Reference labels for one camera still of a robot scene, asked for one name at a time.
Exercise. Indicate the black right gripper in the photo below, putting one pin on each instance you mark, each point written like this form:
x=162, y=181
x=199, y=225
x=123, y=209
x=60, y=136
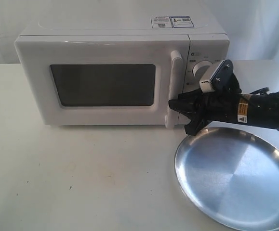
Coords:
x=220, y=104

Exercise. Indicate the white microwave door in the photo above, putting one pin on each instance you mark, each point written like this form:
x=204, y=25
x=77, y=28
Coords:
x=105, y=80

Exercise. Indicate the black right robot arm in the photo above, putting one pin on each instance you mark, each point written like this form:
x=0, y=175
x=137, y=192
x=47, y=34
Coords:
x=258, y=109

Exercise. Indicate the white microwave oven body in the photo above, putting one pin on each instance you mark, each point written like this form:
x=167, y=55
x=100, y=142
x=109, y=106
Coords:
x=208, y=40

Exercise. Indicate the upper white control knob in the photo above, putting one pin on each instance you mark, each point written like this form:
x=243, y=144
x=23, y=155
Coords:
x=200, y=68

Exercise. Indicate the round stainless steel plate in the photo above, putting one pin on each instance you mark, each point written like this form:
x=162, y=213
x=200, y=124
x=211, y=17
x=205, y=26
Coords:
x=232, y=176

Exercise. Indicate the blue white label sticker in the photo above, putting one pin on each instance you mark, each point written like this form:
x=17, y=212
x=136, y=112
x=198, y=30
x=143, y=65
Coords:
x=171, y=22

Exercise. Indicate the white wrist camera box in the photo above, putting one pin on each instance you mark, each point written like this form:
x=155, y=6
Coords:
x=217, y=76

